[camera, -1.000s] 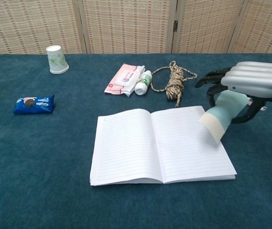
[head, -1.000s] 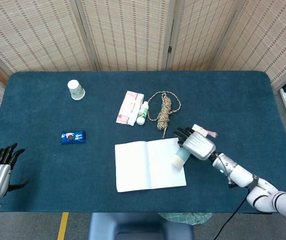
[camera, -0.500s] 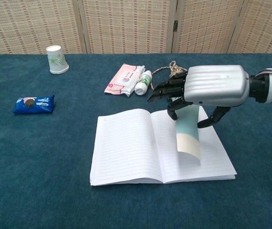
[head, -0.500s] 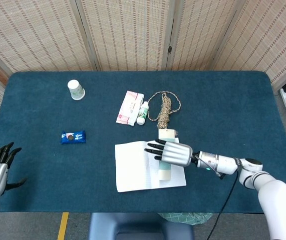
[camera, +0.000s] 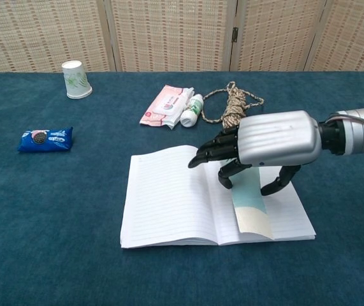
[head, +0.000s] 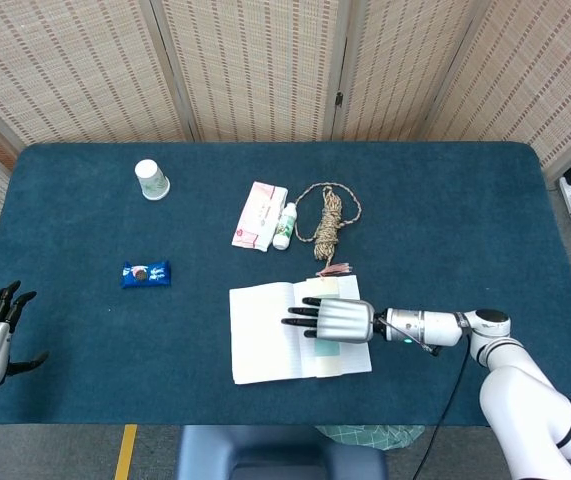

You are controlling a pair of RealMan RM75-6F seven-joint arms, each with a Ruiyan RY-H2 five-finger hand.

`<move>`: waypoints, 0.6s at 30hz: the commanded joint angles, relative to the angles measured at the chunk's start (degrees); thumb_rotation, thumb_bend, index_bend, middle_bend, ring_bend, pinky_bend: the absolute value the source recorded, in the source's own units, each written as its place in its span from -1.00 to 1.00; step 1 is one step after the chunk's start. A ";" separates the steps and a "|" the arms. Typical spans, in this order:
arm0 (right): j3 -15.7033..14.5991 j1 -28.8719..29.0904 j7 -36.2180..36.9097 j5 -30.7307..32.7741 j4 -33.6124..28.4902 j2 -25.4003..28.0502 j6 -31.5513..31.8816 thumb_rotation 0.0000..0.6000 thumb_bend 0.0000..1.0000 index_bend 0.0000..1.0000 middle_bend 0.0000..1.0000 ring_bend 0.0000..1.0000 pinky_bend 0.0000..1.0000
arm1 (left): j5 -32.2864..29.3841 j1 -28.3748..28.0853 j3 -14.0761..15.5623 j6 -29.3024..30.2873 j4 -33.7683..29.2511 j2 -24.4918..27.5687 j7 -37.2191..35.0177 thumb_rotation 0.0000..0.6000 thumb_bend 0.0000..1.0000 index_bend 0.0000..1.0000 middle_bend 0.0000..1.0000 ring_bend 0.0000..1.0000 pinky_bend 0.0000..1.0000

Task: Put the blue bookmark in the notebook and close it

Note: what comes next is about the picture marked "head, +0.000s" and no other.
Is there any small white green bottle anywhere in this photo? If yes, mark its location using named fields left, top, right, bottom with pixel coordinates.
left=272, top=202, right=298, bottom=251

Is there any white lined notebook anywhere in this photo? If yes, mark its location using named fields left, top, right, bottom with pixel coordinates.
left=228, top=274, right=373, bottom=386

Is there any woven bamboo folding screen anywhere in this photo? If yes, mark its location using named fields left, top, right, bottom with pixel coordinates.
left=0, top=0, right=571, bottom=234

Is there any green checked cloth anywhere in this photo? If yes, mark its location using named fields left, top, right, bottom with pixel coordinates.
left=314, top=424, right=425, bottom=451

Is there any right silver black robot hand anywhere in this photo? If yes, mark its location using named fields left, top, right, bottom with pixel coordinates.
left=280, top=296, right=377, bottom=345

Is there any coiled tan braided rope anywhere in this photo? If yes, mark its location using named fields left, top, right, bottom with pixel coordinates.
left=293, top=181, right=364, bottom=262

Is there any upturned white paper cup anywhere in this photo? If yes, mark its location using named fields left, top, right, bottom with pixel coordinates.
left=134, top=158, right=172, bottom=202

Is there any pink wet wipes pack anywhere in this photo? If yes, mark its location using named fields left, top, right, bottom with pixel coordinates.
left=231, top=180, right=290, bottom=253

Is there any blue chair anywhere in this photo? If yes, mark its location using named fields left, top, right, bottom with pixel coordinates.
left=175, top=424, right=389, bottom=480

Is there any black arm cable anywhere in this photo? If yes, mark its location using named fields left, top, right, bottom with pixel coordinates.
left=411, top=319, right=472, bottom=480

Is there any blue cookie snack pack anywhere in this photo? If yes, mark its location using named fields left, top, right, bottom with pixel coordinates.
left=119, top=259, right=173, bottom=290

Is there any dark teal felt table cover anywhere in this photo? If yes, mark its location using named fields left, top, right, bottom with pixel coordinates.
left=0, top=141, right=571, bottom=427

